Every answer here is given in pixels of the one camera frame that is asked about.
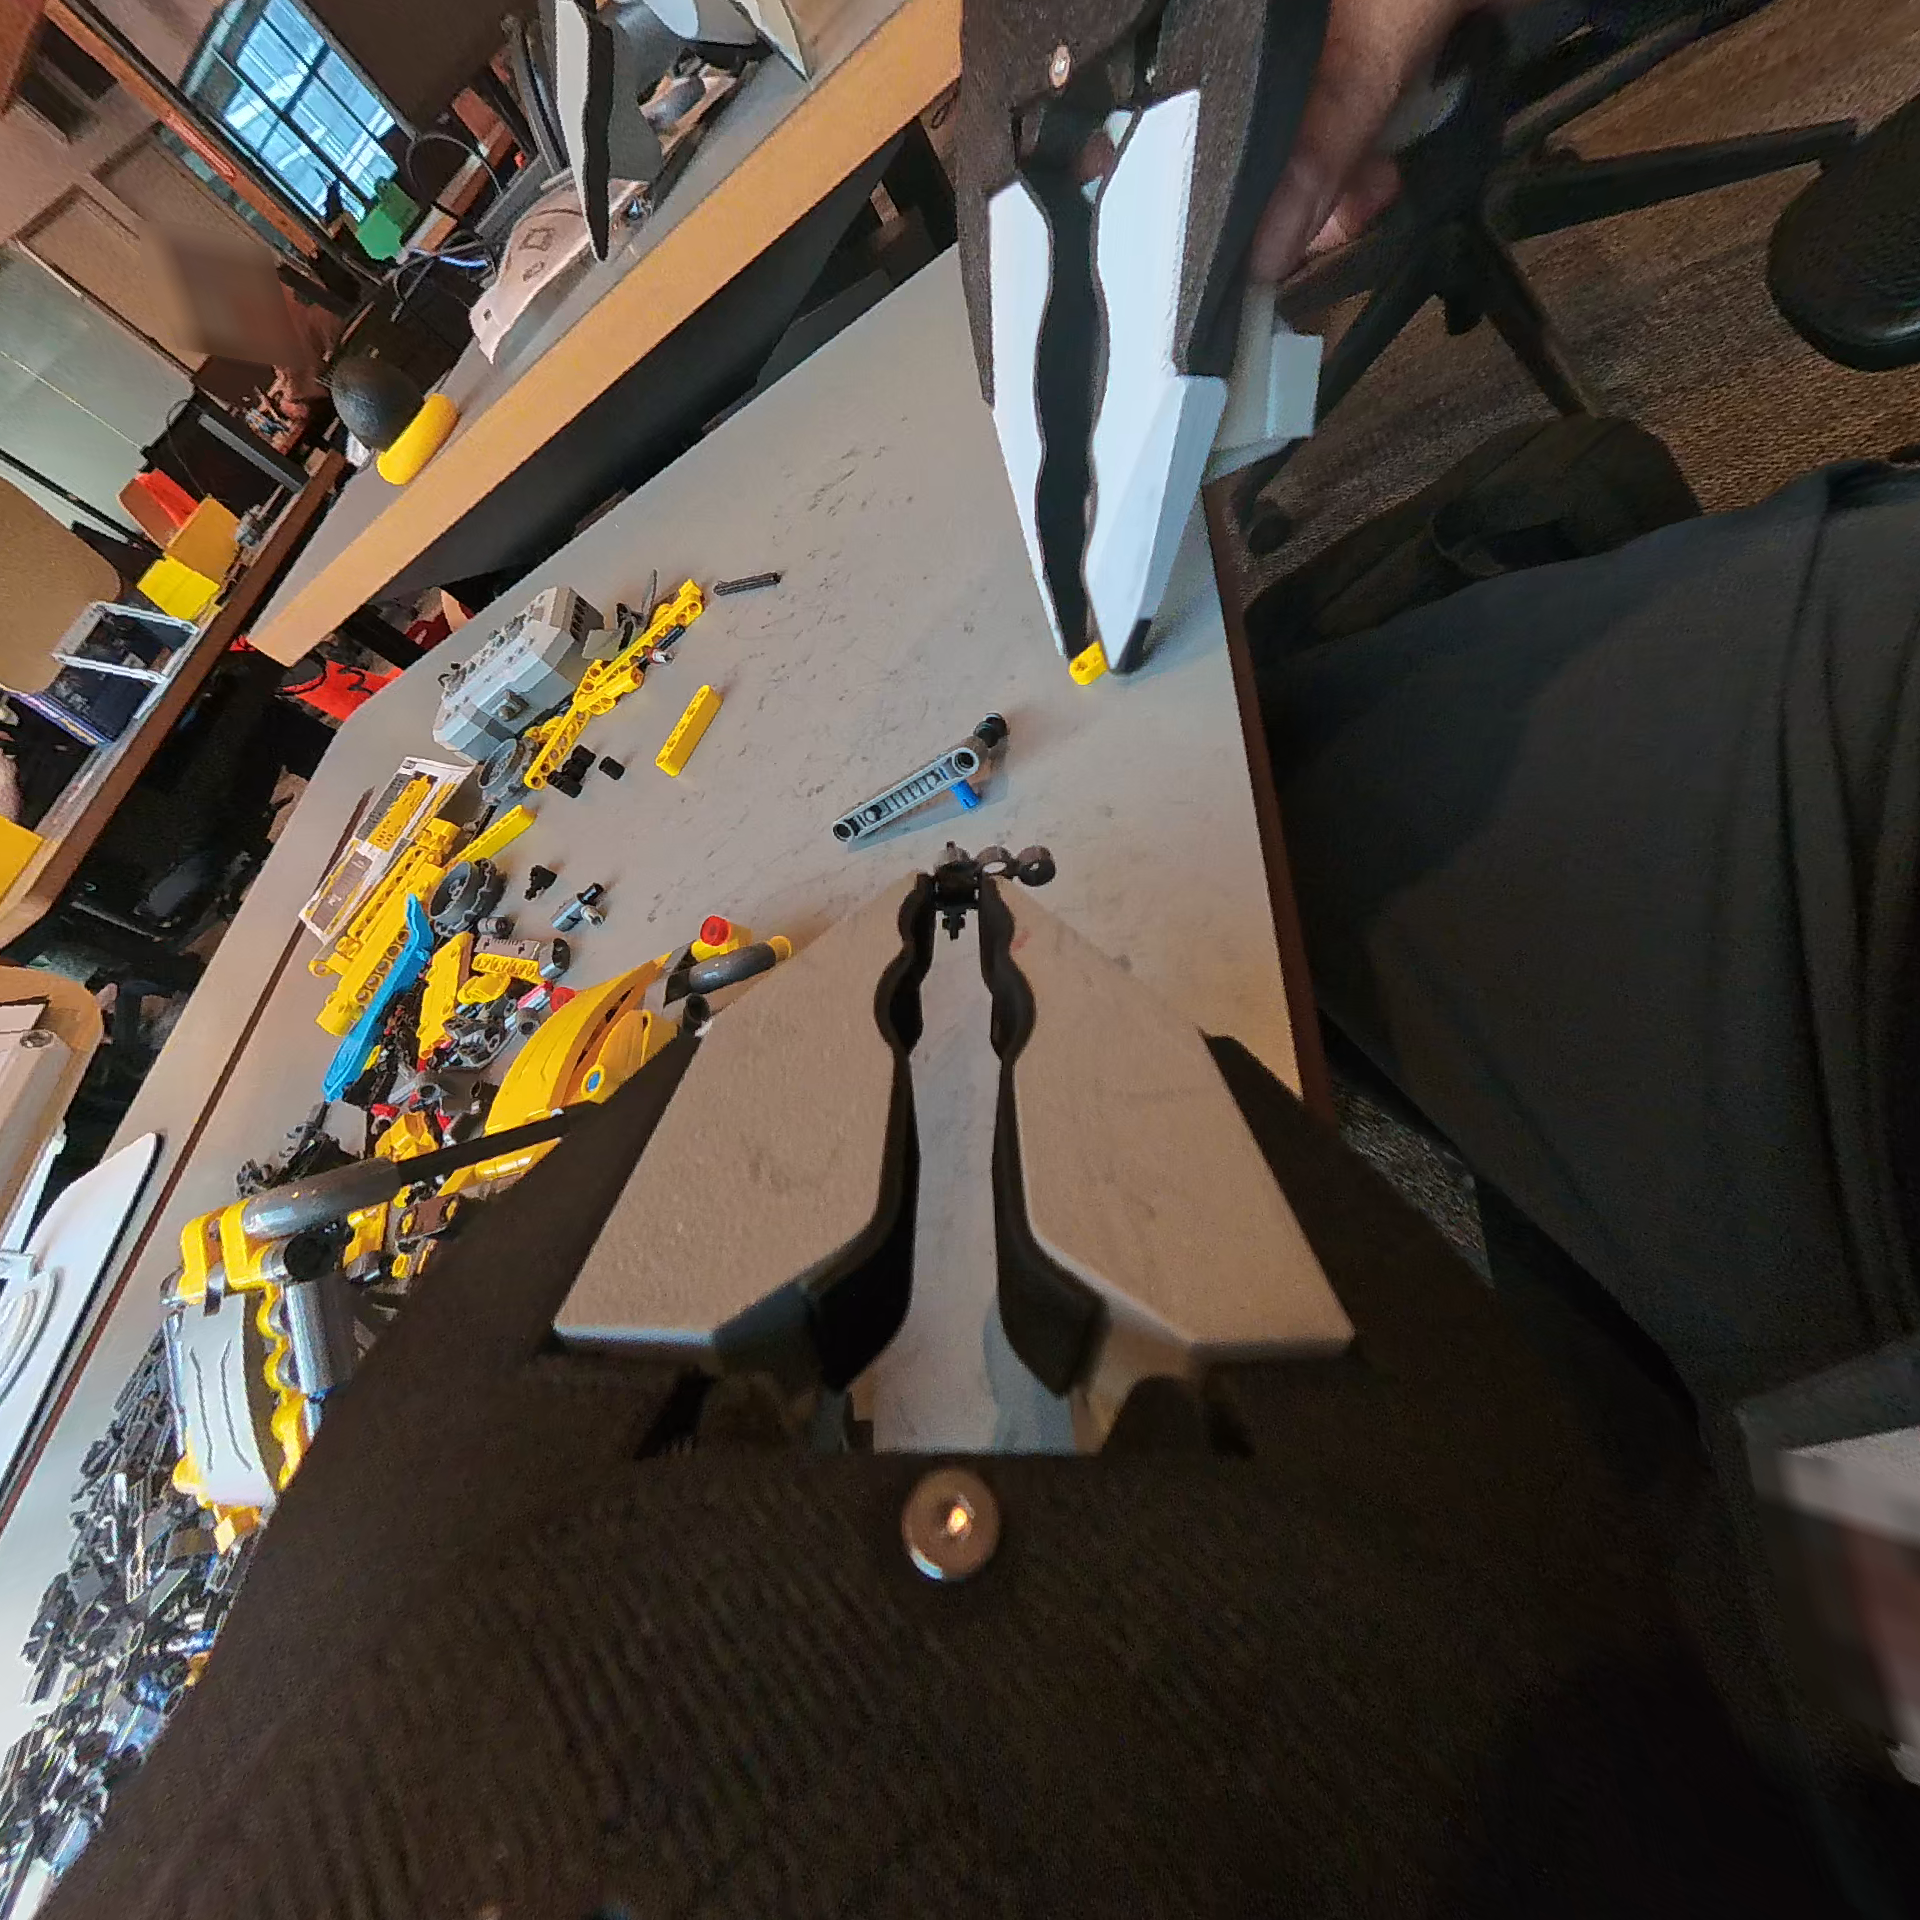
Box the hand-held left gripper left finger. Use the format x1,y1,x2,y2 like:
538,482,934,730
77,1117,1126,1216
555,875,945,1389

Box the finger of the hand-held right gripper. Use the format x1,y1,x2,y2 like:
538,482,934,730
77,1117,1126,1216
1086,89,1236,670
993,163,1104,654

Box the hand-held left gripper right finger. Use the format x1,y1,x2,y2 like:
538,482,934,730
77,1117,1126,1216
967,882,1361,1398

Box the small black connector piece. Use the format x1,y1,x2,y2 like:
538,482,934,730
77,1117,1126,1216
932,844,1057,941

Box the person's right hand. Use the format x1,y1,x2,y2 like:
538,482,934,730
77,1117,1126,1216
1252,0,1511,289

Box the yellow toy vehicle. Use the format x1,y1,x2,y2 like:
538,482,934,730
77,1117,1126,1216
165,911,794,1509

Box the black office chair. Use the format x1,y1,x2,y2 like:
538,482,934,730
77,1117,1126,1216
1230,0,1920,557

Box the pile of loose building pieces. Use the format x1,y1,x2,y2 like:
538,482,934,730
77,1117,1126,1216
306,802,611,1089

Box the blue curved building piece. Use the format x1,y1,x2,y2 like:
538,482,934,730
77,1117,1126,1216
318,893,438,1108

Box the long wooden table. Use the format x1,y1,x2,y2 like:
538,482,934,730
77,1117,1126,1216
247,0,963,670

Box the grey beam with blue pin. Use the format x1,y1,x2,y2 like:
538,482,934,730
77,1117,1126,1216
834,713,1015,845

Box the printed parts sheet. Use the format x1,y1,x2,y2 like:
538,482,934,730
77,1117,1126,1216
297,754,475,939

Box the idle grey and black gripper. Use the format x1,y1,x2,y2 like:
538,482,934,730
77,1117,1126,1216
532,0,813,264

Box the white box device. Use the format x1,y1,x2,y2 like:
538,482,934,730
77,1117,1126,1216
468,186,603,361

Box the grey motor block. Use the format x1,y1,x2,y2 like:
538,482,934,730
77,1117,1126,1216
432,583,611,755

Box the yellow cylinder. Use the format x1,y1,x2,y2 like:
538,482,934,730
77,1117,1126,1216
374,392,456,486

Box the black dome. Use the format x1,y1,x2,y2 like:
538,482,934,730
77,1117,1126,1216
331,353,427,449

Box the white curved panel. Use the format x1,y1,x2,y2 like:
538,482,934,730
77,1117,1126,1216
0,1131,162,1487

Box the pile of black building pieces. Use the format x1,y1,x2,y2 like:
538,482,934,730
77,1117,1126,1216
0,1320,260,1809

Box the window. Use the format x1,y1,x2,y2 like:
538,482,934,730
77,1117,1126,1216
183,0,405,223

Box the yellow storage bin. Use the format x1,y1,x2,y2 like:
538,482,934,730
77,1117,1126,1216
138,497,242,619

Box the long yellow beam frame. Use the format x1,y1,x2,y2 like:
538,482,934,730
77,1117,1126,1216
523,578,709,799

